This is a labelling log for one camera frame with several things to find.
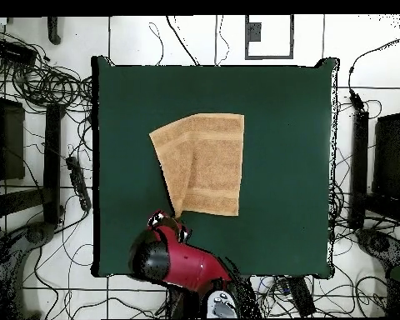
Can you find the dark green table cloth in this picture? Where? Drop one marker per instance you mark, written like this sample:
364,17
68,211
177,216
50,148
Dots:
286,166

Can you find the black adapter box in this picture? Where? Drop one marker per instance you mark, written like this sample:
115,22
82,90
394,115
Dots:
13,51

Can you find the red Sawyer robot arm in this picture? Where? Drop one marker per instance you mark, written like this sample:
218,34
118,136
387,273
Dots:
186,263

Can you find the short black tube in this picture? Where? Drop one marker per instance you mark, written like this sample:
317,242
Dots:
53,33

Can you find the black power strip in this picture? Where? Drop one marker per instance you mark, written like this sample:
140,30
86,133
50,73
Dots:
78,183
301,296

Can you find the grey caster wheel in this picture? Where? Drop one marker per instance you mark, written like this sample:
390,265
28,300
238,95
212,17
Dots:
380,243
36,234

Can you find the dark flat panel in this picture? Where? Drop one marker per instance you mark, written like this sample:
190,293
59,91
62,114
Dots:
393,153
10,140

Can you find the grey rectangular frame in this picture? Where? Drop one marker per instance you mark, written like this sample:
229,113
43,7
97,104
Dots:
253,31

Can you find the tan terry towel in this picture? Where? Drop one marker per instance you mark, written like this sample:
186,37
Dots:
203,163

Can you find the black upright stand bar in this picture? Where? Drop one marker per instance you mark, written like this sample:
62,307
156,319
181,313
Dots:
51,160
360,166

